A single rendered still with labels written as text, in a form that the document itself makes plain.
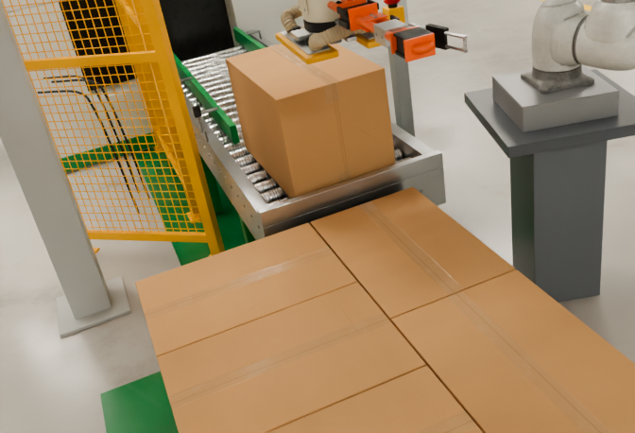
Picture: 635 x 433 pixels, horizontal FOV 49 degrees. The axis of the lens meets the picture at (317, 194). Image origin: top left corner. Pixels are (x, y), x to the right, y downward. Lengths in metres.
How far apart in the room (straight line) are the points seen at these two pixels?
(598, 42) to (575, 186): 0.53
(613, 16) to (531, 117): 0.37
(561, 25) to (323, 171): 0.90
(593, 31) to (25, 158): 2.04
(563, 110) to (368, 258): 0.78
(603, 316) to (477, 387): 1.14
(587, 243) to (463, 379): 1.11
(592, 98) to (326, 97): 0.85
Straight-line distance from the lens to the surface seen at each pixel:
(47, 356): 3.08
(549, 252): 2.64
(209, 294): 2.11
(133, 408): 2.66
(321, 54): 2.03
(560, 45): 2.34
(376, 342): 1.81
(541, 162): 2.44
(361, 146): 2.45
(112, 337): 3.03
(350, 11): 1.89
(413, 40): 1.59
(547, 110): 2.31
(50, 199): 2.92
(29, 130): 2.81
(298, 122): 2.32
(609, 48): 2.25
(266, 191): 2.64
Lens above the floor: 1.73
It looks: 28 degrees down
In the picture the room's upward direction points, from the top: 10 degrees counter-clockwise
